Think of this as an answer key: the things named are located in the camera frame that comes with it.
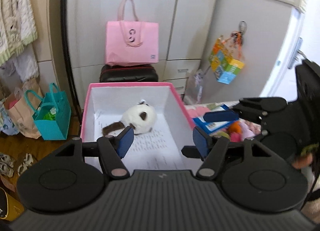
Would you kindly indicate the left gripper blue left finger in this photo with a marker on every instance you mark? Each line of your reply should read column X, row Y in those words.
column 112, row 150

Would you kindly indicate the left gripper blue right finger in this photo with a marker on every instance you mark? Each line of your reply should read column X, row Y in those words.
column 211, row 150

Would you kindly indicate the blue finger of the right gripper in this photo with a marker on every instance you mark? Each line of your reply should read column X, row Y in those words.
column 220, row 116

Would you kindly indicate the orange plush ball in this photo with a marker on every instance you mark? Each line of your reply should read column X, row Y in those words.
column 235, row 127

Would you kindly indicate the pink plush ball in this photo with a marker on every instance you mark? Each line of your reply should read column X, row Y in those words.
column 236, row 137

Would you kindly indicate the white brown plush toy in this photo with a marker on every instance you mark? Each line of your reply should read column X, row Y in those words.
column 141, row 118

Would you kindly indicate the green plush ball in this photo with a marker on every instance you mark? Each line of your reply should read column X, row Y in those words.
column 222, row 134

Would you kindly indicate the person's right hand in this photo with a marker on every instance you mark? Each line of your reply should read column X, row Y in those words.
column 303, row 161

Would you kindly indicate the blue white tissue pack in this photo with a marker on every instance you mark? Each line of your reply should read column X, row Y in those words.
column 211, row 128

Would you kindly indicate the pink cardboard box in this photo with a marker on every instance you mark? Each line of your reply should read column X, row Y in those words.
column 160, row 122

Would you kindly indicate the black clothes rack pole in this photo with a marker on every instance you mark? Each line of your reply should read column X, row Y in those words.
column 67, row 60

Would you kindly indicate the colourful hanging gift bag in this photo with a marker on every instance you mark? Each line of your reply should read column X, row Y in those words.
column 227, row 59

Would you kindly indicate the teal gift bag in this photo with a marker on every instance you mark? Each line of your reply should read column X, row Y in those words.
column 52, row 113

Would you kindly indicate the black suitcase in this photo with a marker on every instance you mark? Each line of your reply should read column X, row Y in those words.
column 140, row 73

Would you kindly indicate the white door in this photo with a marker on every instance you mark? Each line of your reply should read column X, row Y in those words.
column 301, row 42

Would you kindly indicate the brown paper bag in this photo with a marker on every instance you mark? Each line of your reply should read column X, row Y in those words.
column 20, row 112

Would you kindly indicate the sandals on floor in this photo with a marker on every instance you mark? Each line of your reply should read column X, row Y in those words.
column 10, row 166

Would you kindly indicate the pink tote bag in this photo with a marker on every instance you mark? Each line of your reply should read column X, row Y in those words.
column 131, row 43

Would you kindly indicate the grey wardrobe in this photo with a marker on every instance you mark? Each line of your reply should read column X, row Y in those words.
column 183, row 31

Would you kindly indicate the white fluffy pants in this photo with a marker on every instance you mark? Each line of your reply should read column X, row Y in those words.
column 24, row 65

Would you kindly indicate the white green knitted cardigan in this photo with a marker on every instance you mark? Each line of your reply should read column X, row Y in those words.
column 18, row 28

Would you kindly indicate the wall hook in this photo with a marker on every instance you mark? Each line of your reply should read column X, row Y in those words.
column 242, row 27

